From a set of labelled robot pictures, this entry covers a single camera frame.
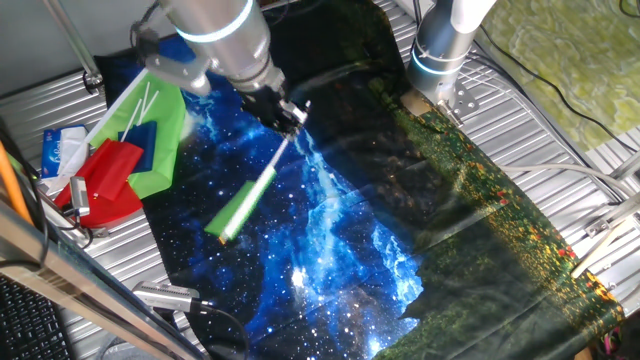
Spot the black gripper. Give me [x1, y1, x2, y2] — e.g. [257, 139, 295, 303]
[240, 84, 311, 140]

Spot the small green flag white stick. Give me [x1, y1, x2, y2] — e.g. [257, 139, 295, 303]
[203, 135, 292, 246]

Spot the silver robot arm with base plate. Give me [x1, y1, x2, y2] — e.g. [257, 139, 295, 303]
[406, 0, 499, 127]

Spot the large green flag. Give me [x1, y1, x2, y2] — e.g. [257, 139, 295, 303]
[49, 68, 188, 200]

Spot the blue flag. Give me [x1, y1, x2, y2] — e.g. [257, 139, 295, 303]
[117, 81, 161, 175]

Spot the small red flag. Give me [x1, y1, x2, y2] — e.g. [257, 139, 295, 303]
[89, 140, 146, 203]

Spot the large red flag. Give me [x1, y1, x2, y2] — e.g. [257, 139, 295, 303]
[53, 138, 145, 229]

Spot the galaxy print cloth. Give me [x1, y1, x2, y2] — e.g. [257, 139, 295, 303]
[94, 34, 426, 360]

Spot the dark forest flower print cloth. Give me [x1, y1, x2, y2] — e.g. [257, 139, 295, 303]
[264, 0, 626, 360]

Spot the silver tripod rod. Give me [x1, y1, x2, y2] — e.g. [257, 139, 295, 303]
[41, 0, 105, 95]

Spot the blue tissue pack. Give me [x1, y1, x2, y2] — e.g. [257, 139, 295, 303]
[40, 124, 91, 181]

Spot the green moss print cloth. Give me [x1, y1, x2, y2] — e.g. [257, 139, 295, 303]
[473, 0, 640, 152]

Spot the orange pole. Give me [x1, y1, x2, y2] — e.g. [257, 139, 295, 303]
[0, 139, 32, 227]

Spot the black keyboard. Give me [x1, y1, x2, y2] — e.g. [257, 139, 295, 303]
[0, 273, 77, 360]

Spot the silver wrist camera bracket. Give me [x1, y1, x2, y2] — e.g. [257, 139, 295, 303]
[129, 22, 213, 97]

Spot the silver camera with black cable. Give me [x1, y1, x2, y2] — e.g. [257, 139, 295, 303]
[131, 280, 251, 360]

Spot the silver camera on stand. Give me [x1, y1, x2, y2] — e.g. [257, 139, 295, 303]
[69, 175, 92, 218]

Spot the black cable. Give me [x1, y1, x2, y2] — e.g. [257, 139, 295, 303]
[477, 23, 640, 157]

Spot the aluminium frame bar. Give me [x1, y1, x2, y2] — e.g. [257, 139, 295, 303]
[0, 198, 207, 360]

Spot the aluminium profile bracket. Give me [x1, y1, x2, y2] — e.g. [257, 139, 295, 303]
[569, 149, 640, 280]

